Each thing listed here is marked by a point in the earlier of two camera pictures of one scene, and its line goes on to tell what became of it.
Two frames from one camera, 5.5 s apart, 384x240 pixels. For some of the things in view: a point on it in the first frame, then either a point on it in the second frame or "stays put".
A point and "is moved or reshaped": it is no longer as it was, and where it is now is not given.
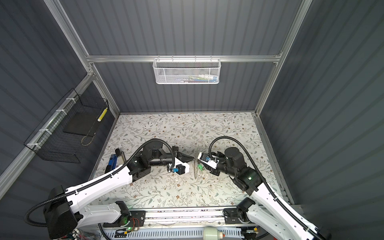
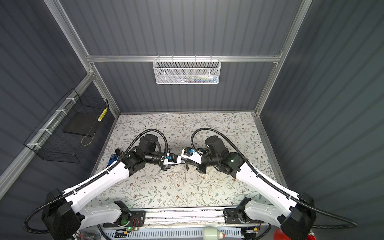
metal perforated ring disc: (195, 161) is moved or reshaped
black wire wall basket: (66, 134) stays put
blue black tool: (116, 160) stays put
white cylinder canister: (211, 233) stays put
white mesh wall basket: (186, 70) stays put
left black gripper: (180, 155) → (165, 168)
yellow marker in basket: (102, 114) stays put
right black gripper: (212, 170) → (199, 167)
